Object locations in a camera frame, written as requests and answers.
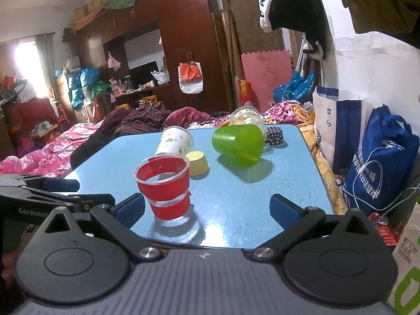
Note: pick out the yellow floral sheet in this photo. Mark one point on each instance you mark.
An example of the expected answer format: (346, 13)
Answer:
(323, 170)

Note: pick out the pink foam mat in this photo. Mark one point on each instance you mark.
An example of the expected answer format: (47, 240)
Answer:
(265, 78)

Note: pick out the pink and white plastic bag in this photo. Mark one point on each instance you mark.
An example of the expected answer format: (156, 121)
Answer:
(113, 61)

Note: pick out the dark plaid cloth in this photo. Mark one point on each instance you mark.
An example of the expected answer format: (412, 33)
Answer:
(144, 119)

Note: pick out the pink floral blanket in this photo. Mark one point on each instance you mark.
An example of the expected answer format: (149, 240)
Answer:
(42, 157)

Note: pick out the blue plastic bag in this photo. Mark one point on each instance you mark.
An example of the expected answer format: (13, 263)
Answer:
(295, 88)

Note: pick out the white printed paper cup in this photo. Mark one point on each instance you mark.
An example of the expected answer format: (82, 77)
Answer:
(174, 141)

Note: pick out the magenta cloth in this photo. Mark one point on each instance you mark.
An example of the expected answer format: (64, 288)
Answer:
(193, 116)

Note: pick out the red and yellow package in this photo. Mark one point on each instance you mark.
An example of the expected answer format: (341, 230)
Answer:
(244, 93)

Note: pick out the brown wooden board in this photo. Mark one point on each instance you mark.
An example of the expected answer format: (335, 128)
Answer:
(249, 16)

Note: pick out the olive cloth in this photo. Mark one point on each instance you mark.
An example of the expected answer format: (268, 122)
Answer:
(384, 0)

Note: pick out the clear baby bottle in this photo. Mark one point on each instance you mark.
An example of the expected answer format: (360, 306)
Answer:
(246, 116)

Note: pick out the blue fabric tote bag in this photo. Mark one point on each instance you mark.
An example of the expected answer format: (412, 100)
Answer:
(392, 160)

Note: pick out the black cloth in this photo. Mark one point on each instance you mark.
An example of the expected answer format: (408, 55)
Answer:
(95, 141)

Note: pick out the dark wooden wardrobe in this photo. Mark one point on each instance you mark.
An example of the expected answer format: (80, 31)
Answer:
(190, 26)

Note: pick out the white and green bag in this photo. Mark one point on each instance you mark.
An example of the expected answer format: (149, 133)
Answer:
(408, 269)

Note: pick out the pile of blue bags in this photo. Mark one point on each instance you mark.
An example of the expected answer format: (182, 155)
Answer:
(80, 85)

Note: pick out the red box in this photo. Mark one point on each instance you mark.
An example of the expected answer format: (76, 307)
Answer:
(385, 233)

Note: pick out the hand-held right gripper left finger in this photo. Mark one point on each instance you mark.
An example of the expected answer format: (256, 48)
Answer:
(129, 207)

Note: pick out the red clear plastic cup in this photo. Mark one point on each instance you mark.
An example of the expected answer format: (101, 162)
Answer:
(170, 205)

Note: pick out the black monitor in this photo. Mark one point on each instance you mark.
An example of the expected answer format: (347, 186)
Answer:
(142, 72)

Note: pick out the green plastic cup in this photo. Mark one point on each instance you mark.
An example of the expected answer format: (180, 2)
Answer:
(239, 144)

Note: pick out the black dotted cupcake cup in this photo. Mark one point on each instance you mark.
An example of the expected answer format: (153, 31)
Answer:
(275, 136)

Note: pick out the black and white jacket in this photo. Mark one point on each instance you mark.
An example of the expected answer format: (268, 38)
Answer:
(295, 10)

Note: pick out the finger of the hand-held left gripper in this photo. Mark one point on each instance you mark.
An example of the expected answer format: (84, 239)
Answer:
(82, 199)
(60, 184)

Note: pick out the yellow cupcake cup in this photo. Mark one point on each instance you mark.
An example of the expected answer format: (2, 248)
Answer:
(197, 164)

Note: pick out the orange and white bag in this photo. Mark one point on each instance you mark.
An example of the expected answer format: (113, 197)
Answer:
(190, 73)

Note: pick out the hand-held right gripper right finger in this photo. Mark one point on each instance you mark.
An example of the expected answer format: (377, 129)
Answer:
(284, 208)

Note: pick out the small cardboard box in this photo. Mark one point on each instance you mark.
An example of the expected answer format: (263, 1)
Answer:
(94, 4)

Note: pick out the white and blue paper bag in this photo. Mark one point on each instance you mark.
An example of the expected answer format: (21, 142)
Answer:
(331, 128)

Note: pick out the grey curtain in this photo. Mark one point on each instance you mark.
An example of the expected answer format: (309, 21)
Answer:
(46, 62)

